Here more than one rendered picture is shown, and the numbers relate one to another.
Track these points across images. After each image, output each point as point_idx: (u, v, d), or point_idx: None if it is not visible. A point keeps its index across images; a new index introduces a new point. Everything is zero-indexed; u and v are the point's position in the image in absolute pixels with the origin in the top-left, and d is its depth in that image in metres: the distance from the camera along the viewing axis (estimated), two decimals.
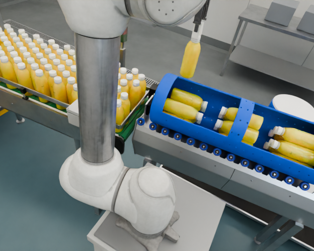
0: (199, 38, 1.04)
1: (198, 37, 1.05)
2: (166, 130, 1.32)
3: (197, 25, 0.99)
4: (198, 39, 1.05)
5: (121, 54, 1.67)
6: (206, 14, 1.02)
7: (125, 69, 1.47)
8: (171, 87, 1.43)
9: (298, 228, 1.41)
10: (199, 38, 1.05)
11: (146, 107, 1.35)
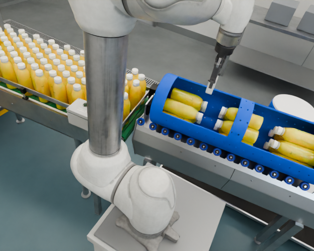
0: None
1: None
2: (166, 130, 1.32)
3: (212, 83, 1.05)
4: None
5: None
6: (220, 70, 1.09)
7: None
8: (171, 87, 1.43)
9: (298, 228, 1.41)
10: None
11: (146, 107, 1.35)
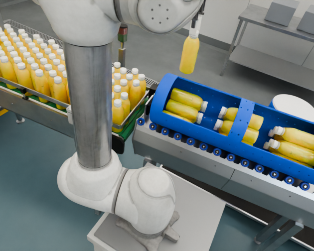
0: (111, 95, 1.27)
1: (111, 94, 1.28)
2: (166, 130, 1.32)
3: (194, 21, 0.96)
4: None
5: (121, 54, 1.67)
6: (203, 8, 0.99)
7: (125, 69, 1.47)
8: (171, 87, 1.43)
9: (298, 228, 1.41)
10: (111, 96, 1.28)
11: (146, 107, 1.35)
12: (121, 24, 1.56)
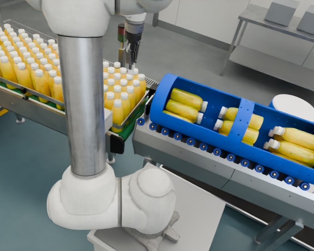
0: (111, 95, 1.27)
1: (111, 94, 1.28)
2: (166, 130, 1.32)
3: (130, 64, 1.23)
4: (111, 96, 1.28)
5: (121, 54, 1.67)
6: (136, 58, 1.24)
7: (125, 69, 1.47)
8: (171, 87, 1.43)
9: (298, 228, 1.41)
10: (111, 96, 1.28)
11: (146, 107, 1.35)
12: (121, 24, 1.56)
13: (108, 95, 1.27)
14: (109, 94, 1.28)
